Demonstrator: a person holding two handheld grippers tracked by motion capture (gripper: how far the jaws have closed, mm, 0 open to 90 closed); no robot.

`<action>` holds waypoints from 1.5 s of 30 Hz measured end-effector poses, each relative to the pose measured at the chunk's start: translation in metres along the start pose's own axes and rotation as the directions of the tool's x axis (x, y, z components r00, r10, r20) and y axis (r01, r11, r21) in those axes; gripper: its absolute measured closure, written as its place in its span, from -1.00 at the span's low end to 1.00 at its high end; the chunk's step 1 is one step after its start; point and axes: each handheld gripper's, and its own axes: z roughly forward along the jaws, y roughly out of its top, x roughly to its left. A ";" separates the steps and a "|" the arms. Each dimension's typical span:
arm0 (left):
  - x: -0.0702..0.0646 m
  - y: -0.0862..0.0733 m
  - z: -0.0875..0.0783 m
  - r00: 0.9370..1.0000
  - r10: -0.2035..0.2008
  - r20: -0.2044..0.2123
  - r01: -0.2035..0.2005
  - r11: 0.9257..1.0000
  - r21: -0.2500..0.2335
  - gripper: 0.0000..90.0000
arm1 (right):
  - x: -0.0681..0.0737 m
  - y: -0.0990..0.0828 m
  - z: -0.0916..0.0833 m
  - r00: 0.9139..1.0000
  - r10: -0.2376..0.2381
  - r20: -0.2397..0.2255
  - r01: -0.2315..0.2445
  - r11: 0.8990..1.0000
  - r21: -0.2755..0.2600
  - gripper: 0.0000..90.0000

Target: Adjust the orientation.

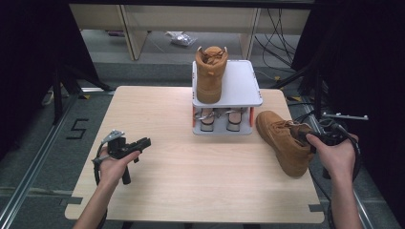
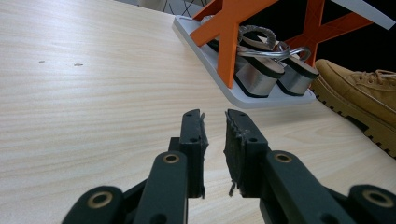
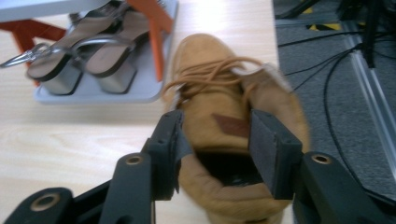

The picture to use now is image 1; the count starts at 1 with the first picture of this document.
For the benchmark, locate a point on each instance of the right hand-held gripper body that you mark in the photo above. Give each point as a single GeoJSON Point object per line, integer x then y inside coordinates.
{"type": "Point", "coordinates": [332, 135]}

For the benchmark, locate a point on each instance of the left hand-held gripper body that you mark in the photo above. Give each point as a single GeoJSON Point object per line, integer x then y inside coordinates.
{"type": "Point", "coordinates": [117, 148]}

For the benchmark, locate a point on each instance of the tan suede boot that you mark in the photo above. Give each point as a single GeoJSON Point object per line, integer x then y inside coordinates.
{"type": "Point", "coordinates": [283, 143]}
{"type": "Point", "coordinates": [210, 79]}

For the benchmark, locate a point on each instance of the white two-tier shoe rack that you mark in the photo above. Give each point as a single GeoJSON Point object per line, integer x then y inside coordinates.
{"type": "Point", "coordinates": [242, 82]}

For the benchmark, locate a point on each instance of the person's left hand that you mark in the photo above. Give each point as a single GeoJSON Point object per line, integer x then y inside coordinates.
{"type": "Point", "coordinates": [111, 170]}

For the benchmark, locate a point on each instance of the person's right hand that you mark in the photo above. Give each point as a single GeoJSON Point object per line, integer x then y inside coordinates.
{"type": "Point", "coordinates": [337, 159]}

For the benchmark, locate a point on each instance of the black metal stand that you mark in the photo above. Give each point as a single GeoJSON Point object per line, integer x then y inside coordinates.
{"type": "Point", "coordinates": [57, 95]}
{"type": "Point", "coordinates": [318, 95]}

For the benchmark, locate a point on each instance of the black curtain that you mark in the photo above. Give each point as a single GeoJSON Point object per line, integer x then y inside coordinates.
{"type": "Point", "coordinates": [375, 63]}
{"type": "Point", "coordinates": [25, 63]}

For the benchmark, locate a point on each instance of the clear plastic bag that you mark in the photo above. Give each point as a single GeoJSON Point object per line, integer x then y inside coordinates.
{"type": "Point", "coordinates": [182, 38]}

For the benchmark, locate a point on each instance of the beige wooden desk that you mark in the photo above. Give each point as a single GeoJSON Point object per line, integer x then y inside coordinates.
{"type": "Point", "coordinates": [191, 17]}

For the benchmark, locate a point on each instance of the aluminium floor rail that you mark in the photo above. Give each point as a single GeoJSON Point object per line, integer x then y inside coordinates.
{"type": "Point", "coordinates": [366, 216]}
{"type": "Point", "coordinates": [31, 165]}

